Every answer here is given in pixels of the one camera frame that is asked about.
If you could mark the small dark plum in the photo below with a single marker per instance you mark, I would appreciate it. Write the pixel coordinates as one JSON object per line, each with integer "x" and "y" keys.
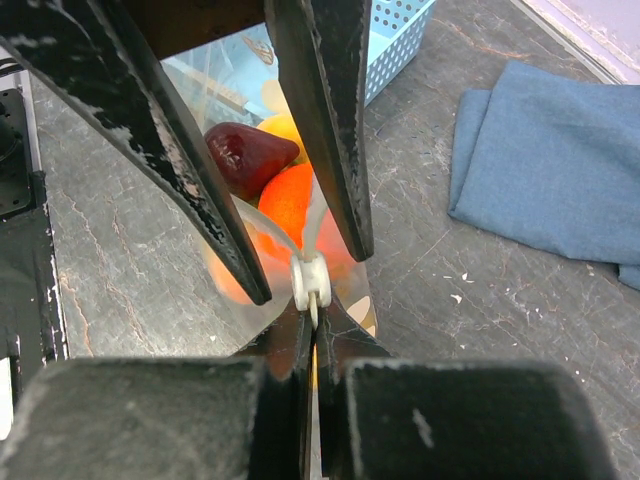
{"x": 248, "y": 158}

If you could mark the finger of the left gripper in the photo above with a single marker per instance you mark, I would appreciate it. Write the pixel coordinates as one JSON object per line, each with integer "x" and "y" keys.
{"x": 322, "y": 50}
{"x": 94, "y": 57}

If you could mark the clear zip top bag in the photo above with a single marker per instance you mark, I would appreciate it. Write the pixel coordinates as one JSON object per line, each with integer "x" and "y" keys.
{"x": 209, "y": 112}

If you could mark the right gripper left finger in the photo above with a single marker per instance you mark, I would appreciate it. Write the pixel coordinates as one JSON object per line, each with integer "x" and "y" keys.
{"x": 242, "y": 417}

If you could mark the light blue plastic basket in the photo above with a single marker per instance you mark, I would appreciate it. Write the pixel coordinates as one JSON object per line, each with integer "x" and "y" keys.
{"x": 395, "y": 40}

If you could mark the blue folded cloth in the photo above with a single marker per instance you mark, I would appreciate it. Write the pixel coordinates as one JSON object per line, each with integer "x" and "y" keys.
{"x": 552, "y": 163}

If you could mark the orange persimmon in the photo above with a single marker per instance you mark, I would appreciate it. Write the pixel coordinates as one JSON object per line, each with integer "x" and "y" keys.
{"x": 286, "y": 199}

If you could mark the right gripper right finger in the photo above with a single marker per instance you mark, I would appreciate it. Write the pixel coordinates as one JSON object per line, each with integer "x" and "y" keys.
{"x": 383, "y": 417}

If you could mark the orange tangerine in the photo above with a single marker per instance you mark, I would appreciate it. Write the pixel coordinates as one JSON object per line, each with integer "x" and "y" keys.
{"x": 347, "y": 276}

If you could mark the aluminium frame profiles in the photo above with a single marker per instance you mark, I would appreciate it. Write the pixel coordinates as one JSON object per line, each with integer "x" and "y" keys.
{"x": 604, "y": 34}

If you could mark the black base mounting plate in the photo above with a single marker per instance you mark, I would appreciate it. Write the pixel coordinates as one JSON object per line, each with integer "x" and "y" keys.
{"x": 33, "y": 329}

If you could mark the small yellow orange fruit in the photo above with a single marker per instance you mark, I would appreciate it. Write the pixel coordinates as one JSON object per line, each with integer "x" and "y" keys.
{"x": 282, "y": 125}

